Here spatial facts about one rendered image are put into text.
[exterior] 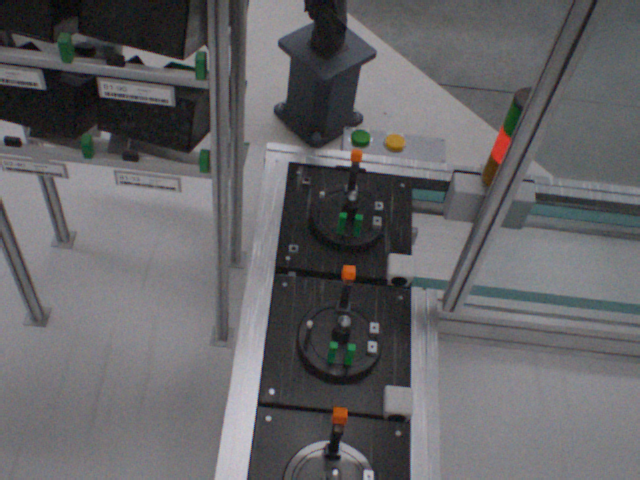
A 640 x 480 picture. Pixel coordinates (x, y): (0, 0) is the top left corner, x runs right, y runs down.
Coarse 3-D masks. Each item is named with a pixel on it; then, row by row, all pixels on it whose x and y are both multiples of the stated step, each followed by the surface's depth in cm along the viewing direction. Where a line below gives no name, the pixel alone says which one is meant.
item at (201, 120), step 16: (144, 64) 114; (176, 64) 127; (144, 80) 116; (176, 96) 100; (192, 96) 121; (208, 96) 105; (112, 112) 102; (128, 112) 102; (144, 112) 102; (160, 112) 101; (176, 112) 101; (192, 112) 100; (208, 112) 107; (112, 128) 104; (128, 128) 103; (144, 128) 103; (160, 128) 102; (176, 128) 102; (192, 128) 102; (208, 128) 110; (160, 144) 103; (176, 144) 103; (192, 144) 103
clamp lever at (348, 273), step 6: (342, 270) 125; (348, 270) 123; (354, 270) 123; (342, 276) 123; (348, 276) 123; (354, 276) 123; (348, 282) 123; (342, 288) 125; (348, 288) 125; (342, 294) 126; (348, 294) 125; (342, 300) 126; (342, 306) 127
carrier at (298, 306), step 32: (288, 288) 132; (320, 288) 133; (352, 288) 133; (384, 288) 134; (288, 320) 128; (320, 320) 127; (352, 320) 127; (384, 320) 130; (288, 352) 125; (320, 352) 123; (352, 352) 119; (384, 352) 127; (288, 384) 122; (320, 384) 122; (352, 384) 123; (384, 384) 123; (352, 416) 121; (384, 416) 120
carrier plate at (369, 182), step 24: (312, 168) 148; (288, 192) 144; (312, 192) 145; (384, 192) 147; (408, 192) 147; (288, 216) 141; (408, 216) 144; (288, 240) 138; (312, 240) 138; (384, 240) 140; (408, 240) 141; (288, 264) 135; (312, 264) 135; (336, 264) 136; (360, 264) 136; (384, 264) 137
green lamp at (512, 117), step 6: (510, 108) 101; (516, 108) 99; (510, 114) 101; (516, 114) 100; (504, 120) 103; (510, 120) 101; (516, 120) 100; (504, 126) 103; (510, 126) 102; (504, 132) 103; (510, 132) 102
